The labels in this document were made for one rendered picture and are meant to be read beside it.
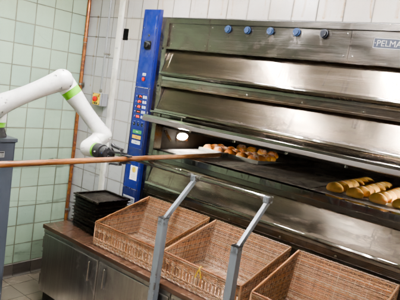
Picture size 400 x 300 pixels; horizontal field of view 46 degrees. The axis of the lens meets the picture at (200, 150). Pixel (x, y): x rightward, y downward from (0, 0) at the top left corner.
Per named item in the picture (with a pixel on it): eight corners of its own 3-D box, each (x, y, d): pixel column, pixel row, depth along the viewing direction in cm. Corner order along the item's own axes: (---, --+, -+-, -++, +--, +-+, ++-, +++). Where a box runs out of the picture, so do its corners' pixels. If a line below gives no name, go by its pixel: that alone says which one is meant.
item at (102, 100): (98, 105, 375) (99, 92, 373) (106, 106, 368) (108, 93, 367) (90, 104, 369) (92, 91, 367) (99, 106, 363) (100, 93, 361)
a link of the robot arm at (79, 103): (63, 102, 294) (70, 99, 286) (77, 92, 300) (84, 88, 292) (97, 148, 306) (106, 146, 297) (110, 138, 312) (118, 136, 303)
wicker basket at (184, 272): (209, 259, 305) (215, 218, 301) (286, 292, 270) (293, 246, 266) (156, 275, 267) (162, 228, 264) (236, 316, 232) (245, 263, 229)
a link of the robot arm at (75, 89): (47, 76, 280) (64, 65, 282) (47, 75, 292) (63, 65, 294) (66, 102, 286) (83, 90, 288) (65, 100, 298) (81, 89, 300)
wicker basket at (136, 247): (144, 232, 341) (149, 194, 337) (205, 258, 307) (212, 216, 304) (90, 243, 303) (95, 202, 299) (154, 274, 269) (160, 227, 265)
